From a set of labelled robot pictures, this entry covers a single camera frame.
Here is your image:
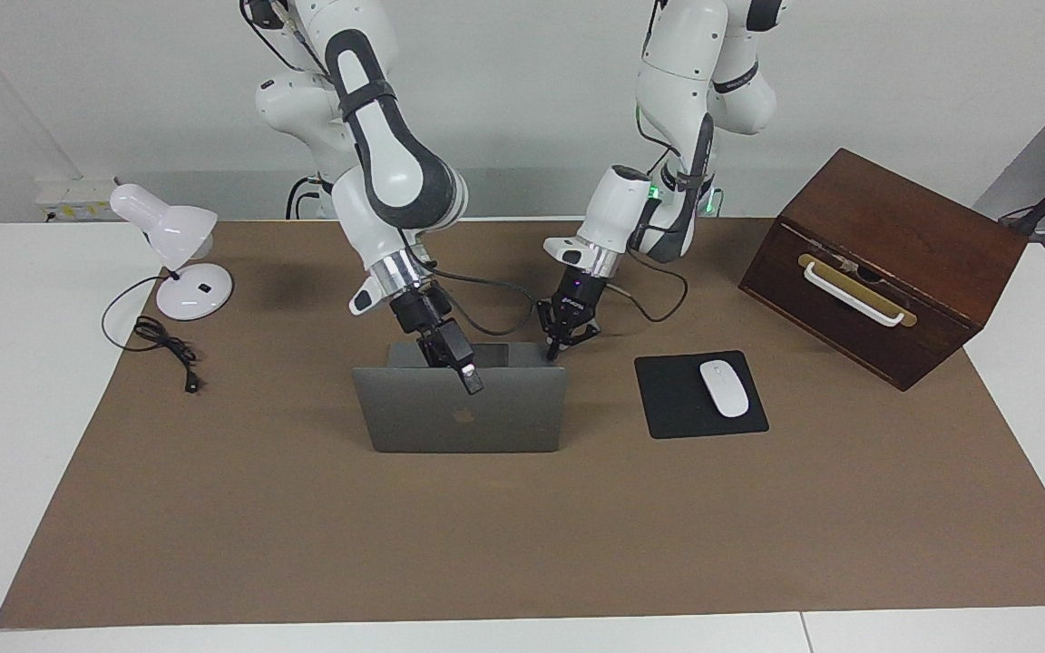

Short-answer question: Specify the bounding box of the grey Apple laptop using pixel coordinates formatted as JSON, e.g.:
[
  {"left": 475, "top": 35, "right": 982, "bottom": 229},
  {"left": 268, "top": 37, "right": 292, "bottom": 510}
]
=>
[{"left": 352, "top": 342, "right": 569, "bottom": 454}]

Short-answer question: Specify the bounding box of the black mouse pad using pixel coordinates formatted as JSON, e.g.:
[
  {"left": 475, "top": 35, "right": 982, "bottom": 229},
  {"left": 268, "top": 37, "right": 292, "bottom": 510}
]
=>
[{"left": 634, "top": 350, "right": 770, "bottom": 440}]

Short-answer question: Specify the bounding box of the white computer mouse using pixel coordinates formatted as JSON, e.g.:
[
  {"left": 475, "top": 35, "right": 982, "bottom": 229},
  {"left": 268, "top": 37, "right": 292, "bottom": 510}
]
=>
[{"left": 699, "top": 360, "right": 750, "bottom": 419}]

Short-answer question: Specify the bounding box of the brown table mat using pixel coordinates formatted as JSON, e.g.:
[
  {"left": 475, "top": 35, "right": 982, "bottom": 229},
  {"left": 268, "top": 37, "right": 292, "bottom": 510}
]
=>
[{"left": 0, "top": 218, "right": 1045, "bottom": 629}]

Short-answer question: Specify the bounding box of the white desk lamp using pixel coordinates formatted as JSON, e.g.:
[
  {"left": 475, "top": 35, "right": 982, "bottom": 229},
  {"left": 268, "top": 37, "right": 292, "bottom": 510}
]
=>
[{"left": 109, "top": 183, "right": 234, "bottom": 321}]

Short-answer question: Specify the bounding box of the brown wooden box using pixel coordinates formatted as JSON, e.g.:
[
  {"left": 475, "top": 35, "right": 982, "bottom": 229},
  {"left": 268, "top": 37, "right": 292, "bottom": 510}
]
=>
[{"left": 738, "top": 148, "right": 1029, "bottom": 392}]

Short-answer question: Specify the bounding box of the white power strip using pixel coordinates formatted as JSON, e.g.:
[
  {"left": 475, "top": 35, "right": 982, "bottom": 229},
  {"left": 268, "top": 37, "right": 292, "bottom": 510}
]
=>
[{"left": 35, "top": 177, "right": 120, "bottom": 223}]

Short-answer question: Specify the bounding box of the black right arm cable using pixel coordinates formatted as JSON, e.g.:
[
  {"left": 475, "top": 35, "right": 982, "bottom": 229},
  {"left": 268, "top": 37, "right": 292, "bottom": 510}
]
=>
[{"left": 405, "top": 231, "right": 542, "bottom": 337}]

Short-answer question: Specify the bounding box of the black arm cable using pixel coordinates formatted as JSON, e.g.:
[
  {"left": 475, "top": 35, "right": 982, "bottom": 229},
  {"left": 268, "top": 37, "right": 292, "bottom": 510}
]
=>
[
  {"left": 611, "top": 104, "right": 716, "bottom": 325},
  {"left": 405, "top": 231, "right": 542, "bottom": 337}
]

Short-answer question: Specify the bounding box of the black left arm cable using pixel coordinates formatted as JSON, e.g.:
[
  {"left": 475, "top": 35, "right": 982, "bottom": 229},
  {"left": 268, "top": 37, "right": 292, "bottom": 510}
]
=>
[{"left": 611, "top": 104, "right": 716, "bottom": 325}]

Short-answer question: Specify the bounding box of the black lamp power cable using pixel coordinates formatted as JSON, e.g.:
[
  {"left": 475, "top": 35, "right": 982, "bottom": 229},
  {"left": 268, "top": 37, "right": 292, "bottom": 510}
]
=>
[{"left": 102, "top": 275, "right": 201, "bottom": 395}]

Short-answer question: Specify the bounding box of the white box handle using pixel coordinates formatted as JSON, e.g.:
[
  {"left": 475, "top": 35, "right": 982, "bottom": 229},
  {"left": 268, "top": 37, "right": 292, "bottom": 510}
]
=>
[{"left": 804, "top": 261, "right": 906, "bottom": 327}]

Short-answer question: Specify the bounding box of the gold handle plate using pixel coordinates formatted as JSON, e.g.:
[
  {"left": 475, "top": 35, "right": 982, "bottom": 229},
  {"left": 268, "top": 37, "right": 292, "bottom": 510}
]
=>
[{"left": 797, "top": 253, "right": 918, "bottom": 328}]

